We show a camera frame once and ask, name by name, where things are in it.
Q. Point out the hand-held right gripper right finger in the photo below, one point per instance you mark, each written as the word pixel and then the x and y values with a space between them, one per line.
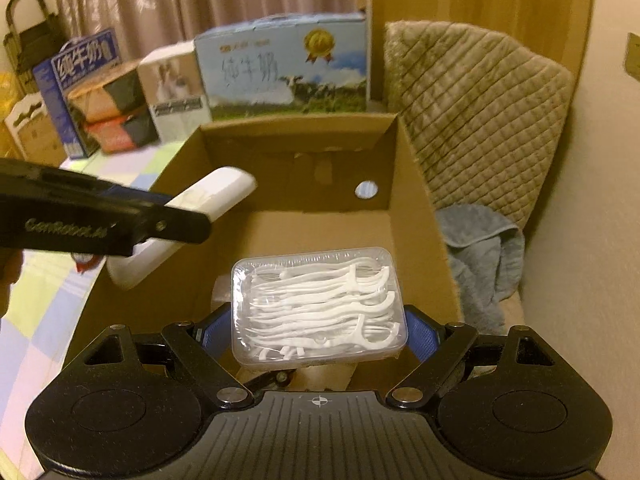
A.
pixel 419 330

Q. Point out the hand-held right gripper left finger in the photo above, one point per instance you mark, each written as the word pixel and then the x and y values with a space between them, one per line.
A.
pixel 220 321

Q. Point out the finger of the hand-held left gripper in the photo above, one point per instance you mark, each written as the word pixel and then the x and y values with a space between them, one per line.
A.
pixel 180 227

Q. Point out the clear box of floss picks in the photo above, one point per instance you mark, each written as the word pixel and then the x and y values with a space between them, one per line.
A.
pixel 320 305

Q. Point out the brown cardboard box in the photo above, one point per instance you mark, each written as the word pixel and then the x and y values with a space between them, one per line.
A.
pixel 310 230

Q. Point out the grey towel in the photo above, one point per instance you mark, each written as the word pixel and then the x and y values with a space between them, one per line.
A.
pixel 480 260

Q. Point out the kraft and white gift box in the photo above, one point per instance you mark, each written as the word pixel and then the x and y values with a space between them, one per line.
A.
pixel 35 130

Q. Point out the blue milk carton box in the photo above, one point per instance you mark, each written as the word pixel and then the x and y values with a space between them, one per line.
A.
pixel 60 95

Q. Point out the white product box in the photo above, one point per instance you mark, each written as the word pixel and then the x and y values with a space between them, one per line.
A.
pixel 172 95

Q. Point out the checked pastel tablecloth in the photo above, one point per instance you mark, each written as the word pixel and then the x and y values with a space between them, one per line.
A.
pixel 30 360

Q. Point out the milk box with cow print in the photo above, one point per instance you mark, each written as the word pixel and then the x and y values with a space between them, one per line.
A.
pixel 280 70

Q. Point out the beige quilted chair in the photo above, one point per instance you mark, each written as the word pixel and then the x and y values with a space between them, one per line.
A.
pixel 480 120

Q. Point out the beige curtain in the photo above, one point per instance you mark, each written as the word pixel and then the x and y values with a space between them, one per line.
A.
pixel 200 0

